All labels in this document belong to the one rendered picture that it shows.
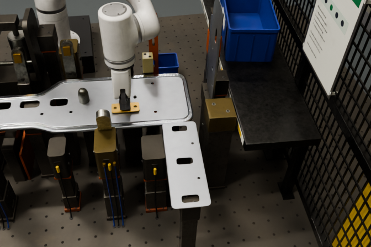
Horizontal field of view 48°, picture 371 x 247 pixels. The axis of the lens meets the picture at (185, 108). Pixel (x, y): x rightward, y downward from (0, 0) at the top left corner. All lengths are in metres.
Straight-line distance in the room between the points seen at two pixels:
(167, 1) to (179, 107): 2.51
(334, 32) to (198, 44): 1.02
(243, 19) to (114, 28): 0.71
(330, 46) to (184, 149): 0.48
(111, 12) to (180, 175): 0.45
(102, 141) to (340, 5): 0.70
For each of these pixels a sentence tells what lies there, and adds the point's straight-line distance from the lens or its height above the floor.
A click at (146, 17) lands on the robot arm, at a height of 1.31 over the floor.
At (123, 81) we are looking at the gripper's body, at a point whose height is 1.15.
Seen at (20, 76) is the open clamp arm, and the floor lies 1.01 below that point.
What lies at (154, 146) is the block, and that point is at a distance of 1.19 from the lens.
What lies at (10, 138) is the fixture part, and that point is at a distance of 1.44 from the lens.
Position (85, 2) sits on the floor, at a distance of 3.77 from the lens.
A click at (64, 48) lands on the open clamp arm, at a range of 1.38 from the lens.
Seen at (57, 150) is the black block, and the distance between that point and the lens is 1.21.
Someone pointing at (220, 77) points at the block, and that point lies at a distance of 1.26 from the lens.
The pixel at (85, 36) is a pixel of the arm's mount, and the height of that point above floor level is 0.80.
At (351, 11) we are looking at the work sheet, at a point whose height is 1.39.
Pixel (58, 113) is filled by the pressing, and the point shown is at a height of 1.00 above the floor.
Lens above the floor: 1.90
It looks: 45 degrees down
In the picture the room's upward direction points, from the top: 2 degrees clockwise
